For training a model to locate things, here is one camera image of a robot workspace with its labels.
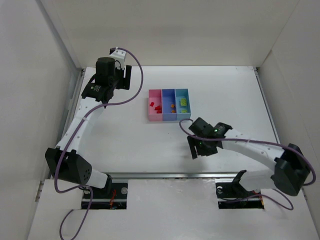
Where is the light blue container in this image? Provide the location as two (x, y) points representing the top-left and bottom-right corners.
(175, 88), (191, 121)

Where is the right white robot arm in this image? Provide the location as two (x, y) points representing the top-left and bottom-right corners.
(187, 117), (311, 198)

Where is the left aluminium rail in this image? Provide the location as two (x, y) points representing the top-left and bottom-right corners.
(56, 68), (86, 143)

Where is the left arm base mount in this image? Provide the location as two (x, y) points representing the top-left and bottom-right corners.
(89, 182), (128, 210)

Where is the aluminium rail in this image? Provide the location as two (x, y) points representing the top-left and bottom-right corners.
(51, 171), (276, 180)
(56, 68), (86, 143)
(253, 67), (280, 144)

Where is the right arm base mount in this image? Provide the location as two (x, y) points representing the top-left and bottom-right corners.
(215, 170), (265, 210)

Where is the right aluminium rail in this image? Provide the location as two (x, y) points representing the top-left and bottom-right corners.
(253, 67), (280, 144)

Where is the dark blue container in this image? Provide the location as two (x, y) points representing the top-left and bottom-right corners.
(162, 89), (177, 122)

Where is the pink container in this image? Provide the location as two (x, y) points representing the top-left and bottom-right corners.
(148, 89), (163, 122)

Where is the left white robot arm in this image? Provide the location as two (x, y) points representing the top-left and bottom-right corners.
(45, 55), (131, 195)

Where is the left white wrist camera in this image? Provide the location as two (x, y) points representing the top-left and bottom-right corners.
(109, 47), (127, 62)

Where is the front aluminium rail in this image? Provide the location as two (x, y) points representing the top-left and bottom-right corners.
(51, 171), (276, 180)

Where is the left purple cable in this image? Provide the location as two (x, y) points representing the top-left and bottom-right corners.
(54, 46), (144, 240)

